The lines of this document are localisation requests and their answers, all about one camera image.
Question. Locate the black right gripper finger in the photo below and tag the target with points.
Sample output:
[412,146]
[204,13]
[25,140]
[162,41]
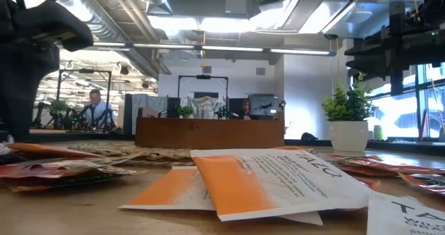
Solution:
[372,68]
[372,48]

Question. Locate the dark purple tea packet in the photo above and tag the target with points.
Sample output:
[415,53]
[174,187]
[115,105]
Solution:
[7,158]

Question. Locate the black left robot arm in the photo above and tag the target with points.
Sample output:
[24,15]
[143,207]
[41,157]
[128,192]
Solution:
[21,89]

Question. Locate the black background robot arm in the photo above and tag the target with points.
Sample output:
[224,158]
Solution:
[104,118]
[78,118]

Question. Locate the brown wooden tea box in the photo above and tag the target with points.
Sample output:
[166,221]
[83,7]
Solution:
[208,134]

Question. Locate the green cylinder on sill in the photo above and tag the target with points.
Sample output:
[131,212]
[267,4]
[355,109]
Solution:
[379,133]

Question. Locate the green plant in white pot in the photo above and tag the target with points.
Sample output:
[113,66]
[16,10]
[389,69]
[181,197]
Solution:
[347,136]

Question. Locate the black ceiling spotlight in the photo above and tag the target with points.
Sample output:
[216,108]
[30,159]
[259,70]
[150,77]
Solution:
[124,70]

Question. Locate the small background plant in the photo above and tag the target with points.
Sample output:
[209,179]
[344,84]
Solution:
[186,111]
[59,106]

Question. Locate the black dome object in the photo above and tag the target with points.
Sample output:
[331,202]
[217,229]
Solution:
[308,136]

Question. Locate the person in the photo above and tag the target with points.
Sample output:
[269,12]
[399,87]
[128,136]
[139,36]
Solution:
[246,110]
[97,110]

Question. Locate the grey partition screen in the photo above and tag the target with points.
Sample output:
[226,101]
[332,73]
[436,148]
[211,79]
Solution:
[146,103]

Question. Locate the black background monitor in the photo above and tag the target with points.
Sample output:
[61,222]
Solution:
[174,106]
[236,106]

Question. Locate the long ceiling light bar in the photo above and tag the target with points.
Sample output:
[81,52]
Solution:
[229,48]

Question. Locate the round woven placemat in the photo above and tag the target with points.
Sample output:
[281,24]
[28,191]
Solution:
[132,151]

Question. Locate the beige draped cloth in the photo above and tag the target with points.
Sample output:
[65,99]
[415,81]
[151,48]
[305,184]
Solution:
[205,106]

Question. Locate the black background rig frame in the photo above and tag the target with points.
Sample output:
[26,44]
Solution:
[86,71]
[203,76]

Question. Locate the grey wall vent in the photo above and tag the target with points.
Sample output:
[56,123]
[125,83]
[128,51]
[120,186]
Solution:
[260,71]
[206,70]

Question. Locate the black aluminium table frame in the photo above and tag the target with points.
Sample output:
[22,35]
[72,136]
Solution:
[104,137]

